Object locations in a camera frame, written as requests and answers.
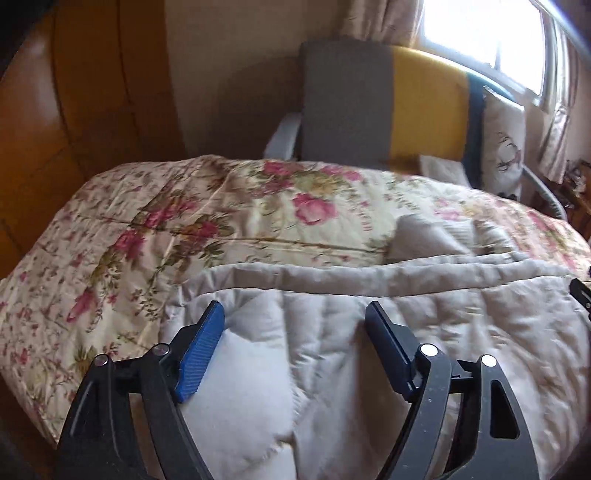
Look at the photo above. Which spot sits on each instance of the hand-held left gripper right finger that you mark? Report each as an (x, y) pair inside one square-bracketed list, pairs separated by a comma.
[(392, 355)]

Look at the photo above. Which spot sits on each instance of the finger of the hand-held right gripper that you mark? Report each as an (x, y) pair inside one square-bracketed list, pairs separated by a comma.
[(582, 297)]

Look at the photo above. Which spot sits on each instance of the grey yellow blue sofa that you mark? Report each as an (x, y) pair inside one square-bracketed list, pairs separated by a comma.
[(346, 101)]

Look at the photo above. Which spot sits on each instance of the floral quilted bedspread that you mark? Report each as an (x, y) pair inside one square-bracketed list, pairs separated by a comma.
[(161, 221)]

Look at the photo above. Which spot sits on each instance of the cluttered wooden desk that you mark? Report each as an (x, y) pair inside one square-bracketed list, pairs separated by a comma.
[(579, 189)]

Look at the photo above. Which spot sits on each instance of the deer print pillow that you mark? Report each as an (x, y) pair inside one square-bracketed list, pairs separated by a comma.
[(503, 147)]

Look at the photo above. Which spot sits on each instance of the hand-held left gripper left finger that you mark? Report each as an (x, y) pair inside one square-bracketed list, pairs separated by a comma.
[(203, 350)]

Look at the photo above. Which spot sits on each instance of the grey quilt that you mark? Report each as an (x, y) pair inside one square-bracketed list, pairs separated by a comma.
[(415, 314)]

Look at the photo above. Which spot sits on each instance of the small white pillow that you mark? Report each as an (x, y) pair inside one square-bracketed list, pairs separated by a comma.
[(443, 170)]

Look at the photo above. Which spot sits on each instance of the wooden wardrobe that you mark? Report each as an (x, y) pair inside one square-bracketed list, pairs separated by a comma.
[(78, 92)]

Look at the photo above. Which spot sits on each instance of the beige star print curtain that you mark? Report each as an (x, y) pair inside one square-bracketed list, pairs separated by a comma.
[(561, 129), (378, 21)]

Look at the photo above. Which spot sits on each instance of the white frame window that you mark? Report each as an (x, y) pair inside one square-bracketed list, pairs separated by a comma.
[(480, 32)]

